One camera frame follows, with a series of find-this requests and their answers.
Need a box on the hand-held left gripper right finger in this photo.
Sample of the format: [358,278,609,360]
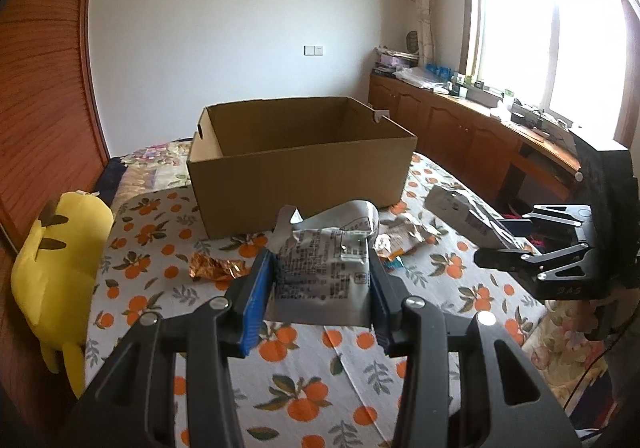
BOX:
[367,248,583,448]

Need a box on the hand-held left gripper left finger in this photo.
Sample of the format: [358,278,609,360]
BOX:
[70,248,278,448]

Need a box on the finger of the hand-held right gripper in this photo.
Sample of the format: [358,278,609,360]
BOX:
[500,204,594,241]
[472,241,595,281]

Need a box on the orange gold foil snack packet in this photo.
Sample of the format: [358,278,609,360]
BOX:
[189,252,251,283]

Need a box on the grey snack packet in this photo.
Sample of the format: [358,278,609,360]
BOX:
[270,200,382,329]
[425,185,518,249]

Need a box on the brown cardboard box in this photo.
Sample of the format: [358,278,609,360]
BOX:
[186,96,418,239]

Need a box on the red cloth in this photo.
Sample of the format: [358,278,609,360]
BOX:
[500,212,546,249]

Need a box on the orange fruit print tablecloth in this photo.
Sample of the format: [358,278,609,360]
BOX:
[82,150,551,448]

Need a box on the long wooden cabinet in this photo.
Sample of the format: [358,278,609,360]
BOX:
[369,70,586,213]

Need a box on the clear plastic bag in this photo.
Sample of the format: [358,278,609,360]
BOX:
[395,68,442,89]

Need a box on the wooden framed window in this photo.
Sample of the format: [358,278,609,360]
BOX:
[462,0,640,143]

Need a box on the yellow plush toy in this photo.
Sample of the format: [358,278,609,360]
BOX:
[11,191,115,399]

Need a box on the pink storage box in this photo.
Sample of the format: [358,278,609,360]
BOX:
[377,52,417,72]

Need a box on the wooden slatted wardrobe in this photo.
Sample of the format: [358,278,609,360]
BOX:
[0,0,112,448]

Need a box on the black cable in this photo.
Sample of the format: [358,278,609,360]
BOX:
[564,318,618,421]

